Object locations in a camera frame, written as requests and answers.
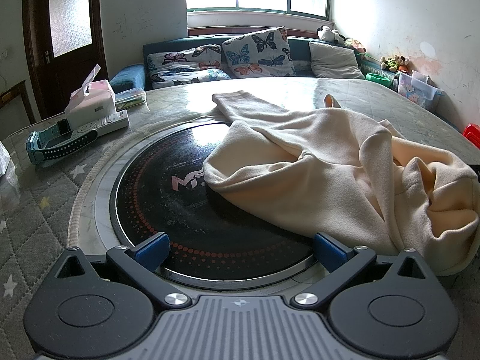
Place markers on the green plastic basin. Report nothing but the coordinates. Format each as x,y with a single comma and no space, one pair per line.
378,78

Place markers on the flat butterfly print pillow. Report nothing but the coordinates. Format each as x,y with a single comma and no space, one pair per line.
195,75

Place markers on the black round induction cooktop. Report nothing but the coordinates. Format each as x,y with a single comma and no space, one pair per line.
168,213

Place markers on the dark teal sofa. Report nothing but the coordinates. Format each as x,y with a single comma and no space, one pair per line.
165,45

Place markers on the grey plain pillow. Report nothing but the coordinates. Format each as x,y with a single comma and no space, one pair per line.
333,62

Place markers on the dark wooden door frosted glass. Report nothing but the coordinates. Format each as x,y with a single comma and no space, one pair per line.
67,67

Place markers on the long butterfly print pillow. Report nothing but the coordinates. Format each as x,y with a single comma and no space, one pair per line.
183,58

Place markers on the small plush toys cluster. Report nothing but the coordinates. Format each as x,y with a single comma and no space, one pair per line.
395,63

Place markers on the white power strip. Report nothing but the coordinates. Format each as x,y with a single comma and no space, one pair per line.
112,122

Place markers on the white tissue box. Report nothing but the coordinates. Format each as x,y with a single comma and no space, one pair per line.
90,108

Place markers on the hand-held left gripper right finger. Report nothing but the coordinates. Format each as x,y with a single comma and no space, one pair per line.
330,249

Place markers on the translucent plastic bag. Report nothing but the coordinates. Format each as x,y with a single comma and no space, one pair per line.
7,176

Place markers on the panda plush toy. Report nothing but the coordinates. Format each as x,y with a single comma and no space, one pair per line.
328,33

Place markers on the cream fleece sweatshirt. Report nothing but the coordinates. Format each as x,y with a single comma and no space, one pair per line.
318,165

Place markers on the large butterfly print pillow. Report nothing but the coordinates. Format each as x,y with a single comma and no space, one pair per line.
258,52

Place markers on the pink green plush toy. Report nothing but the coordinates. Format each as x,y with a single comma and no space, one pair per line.
356,45

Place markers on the clear plastic storage box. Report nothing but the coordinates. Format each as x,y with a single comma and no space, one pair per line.
418,90

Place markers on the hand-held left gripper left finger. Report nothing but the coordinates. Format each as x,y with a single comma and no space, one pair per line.
152,251

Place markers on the red plastic stool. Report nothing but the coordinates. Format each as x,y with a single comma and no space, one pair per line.
472,132

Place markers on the small wooden side table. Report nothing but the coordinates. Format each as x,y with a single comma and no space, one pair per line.
15,93

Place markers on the grey quilted star table cover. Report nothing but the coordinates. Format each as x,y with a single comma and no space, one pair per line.
37,202

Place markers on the clear flat box green contents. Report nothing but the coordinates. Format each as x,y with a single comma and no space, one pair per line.
129,97

